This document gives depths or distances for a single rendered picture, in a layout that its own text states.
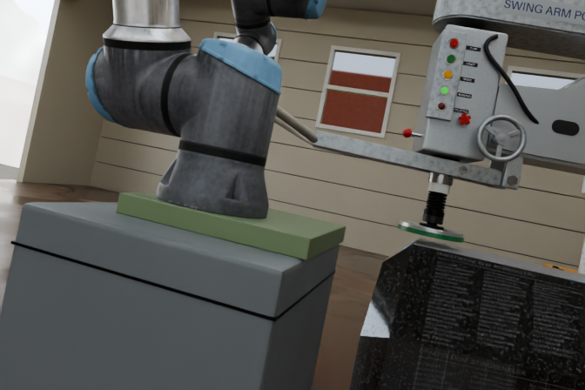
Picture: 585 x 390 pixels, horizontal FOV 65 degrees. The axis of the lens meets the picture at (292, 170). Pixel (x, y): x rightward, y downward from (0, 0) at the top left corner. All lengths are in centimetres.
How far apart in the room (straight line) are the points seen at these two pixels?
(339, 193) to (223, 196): 715
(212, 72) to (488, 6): 113
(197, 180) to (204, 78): 16
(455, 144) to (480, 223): 624
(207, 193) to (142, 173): 858
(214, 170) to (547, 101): 122
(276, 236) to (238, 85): 24
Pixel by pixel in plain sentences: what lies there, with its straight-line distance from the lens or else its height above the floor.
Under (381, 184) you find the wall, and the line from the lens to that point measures 776.
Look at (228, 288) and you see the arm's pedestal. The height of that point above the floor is 81.
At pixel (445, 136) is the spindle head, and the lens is 157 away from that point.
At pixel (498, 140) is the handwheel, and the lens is 155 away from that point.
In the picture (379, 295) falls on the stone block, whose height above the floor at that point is 66.
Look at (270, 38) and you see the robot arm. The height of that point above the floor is 129.
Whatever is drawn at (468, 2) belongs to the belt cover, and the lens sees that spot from 169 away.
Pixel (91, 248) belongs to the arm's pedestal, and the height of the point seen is 81.
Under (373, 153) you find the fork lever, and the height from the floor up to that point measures 109.
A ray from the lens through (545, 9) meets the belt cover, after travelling 175.
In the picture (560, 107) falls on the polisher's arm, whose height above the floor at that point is 134.
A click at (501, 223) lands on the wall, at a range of 783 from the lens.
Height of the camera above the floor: 96
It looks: 1 degrees up
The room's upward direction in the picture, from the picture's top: 11 degrees clockwise
